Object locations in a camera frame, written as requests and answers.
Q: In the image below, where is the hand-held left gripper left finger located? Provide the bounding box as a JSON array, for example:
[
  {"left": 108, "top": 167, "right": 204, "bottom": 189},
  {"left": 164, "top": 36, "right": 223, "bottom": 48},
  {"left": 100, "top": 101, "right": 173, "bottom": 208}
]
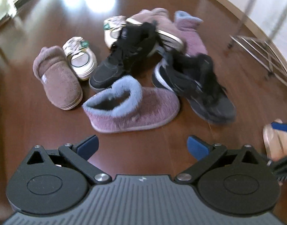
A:
[{"left": 26, "top": 135, "right": 112, "bottom": 184}]

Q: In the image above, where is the brown fuzzy slipper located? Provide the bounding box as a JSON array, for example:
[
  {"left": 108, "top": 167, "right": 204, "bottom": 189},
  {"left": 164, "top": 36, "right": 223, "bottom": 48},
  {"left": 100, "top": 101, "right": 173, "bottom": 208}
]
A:
[
  {"left": 33, "top": 46, "right": 83, "bottom": 110},
  {"left": 126, "top": 8, "right": 184, "bottom": 52}
]

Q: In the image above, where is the metal shoe rack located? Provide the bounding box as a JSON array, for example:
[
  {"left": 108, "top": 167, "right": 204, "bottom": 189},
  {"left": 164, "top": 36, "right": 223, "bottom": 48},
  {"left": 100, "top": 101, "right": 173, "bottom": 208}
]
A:
[{"left": 228, "top": 0, "right": 287, "bottom": 87}]

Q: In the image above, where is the white sneaker with green tag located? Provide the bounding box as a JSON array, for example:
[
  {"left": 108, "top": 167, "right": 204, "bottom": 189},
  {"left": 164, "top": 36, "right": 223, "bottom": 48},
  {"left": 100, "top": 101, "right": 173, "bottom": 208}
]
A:
[
  {"left": 104, "top": 16, "right": 127, "bottom": 50},
  {"left": 62, "top": 37, "right": 98, "bottom": 81}
]

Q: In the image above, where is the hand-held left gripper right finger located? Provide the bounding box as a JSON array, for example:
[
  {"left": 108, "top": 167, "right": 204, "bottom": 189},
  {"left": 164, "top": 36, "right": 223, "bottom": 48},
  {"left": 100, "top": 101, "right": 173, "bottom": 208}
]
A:
[{"left": 175, "top": 135, "right": 268, "bottom": 184}]

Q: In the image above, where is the black lace-up sneaker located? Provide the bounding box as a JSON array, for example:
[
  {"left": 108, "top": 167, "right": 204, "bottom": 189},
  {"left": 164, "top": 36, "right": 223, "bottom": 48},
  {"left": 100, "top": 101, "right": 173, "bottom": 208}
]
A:
[
  {"left": 89, "top": 22, "right": 161, "bottom": 92},
  {"left": 152, "top": 53, "right": 236, "bottom": 125}
]

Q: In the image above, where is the striped slide sandal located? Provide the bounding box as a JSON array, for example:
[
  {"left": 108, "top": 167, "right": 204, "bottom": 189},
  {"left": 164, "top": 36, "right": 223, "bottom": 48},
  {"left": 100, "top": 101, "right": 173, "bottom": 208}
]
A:
[{"left": 263, "top": 119, "right": 287, "bottom": 161}]

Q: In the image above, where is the white lace cloth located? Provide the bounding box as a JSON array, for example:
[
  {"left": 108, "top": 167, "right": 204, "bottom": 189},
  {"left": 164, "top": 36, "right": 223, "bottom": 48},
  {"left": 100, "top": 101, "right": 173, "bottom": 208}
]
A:
[{"left": 0, "top": 0, "right": 20, "bottom": 27}]

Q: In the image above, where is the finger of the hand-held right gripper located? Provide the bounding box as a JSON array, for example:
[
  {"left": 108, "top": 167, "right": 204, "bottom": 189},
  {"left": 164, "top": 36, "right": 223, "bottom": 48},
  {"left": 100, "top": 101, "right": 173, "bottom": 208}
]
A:
[
  {"left": 271, "top": 119, "right": 287, "bottom": 133},
  {"left": 267, "top": 153, "right": 287, "bottom": 183}
]

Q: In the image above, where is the purple boot with blue fur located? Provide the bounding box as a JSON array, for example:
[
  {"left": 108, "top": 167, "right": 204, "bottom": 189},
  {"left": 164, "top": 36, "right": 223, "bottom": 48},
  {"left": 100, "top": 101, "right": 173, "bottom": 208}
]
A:
[
  {"left": 82, "top": 75, "right": 181, "bottom": 134},
  {"left": 174, "top": 10, "right": 208, "bottom": 57}
]

